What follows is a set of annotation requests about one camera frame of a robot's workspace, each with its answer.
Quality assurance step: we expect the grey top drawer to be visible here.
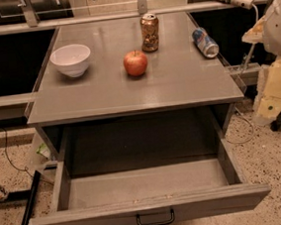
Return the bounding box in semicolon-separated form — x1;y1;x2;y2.
19;106;275;225

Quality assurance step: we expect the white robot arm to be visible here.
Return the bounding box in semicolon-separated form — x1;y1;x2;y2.
241;0;281;126

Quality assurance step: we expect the grey cabinet with flat top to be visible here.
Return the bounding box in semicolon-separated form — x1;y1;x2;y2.
17;6;250;163

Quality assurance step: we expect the upright gold soda can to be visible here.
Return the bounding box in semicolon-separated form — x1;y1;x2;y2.
140;13;159;52

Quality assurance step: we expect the red apple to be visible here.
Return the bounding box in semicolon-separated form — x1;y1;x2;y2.
123;50;147;77

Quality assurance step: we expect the white ceramic bowl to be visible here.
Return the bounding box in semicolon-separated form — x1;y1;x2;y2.
49;44;91;78

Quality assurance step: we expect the clear plastic bag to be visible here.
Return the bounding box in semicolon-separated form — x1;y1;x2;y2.
24;131;58;183

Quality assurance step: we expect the black bar on floor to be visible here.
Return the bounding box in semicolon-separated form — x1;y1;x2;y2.
21;171;41;225

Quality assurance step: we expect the white cable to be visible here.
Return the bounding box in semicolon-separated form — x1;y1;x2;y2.
213;3;272;146

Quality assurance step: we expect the black metal drawer handle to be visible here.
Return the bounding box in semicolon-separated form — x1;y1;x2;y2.
136;209;175;225

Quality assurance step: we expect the black floor cable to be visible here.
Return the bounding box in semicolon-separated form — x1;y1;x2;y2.
1;125;34;180

